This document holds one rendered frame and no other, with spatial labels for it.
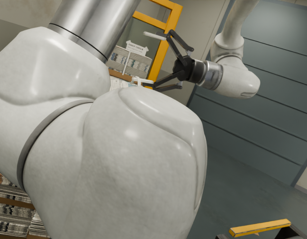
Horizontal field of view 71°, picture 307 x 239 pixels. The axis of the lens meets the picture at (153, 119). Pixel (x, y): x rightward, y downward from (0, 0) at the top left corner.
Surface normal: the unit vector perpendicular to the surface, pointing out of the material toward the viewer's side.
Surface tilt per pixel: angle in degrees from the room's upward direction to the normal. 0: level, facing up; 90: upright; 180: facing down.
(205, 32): 90
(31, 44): 68
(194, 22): 90
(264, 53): 90
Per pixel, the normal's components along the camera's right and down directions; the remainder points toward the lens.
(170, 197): 0.43, 0.13
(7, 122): -0.25, -0.25
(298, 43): -0.44, 0.09
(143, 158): 0.05, -0.14
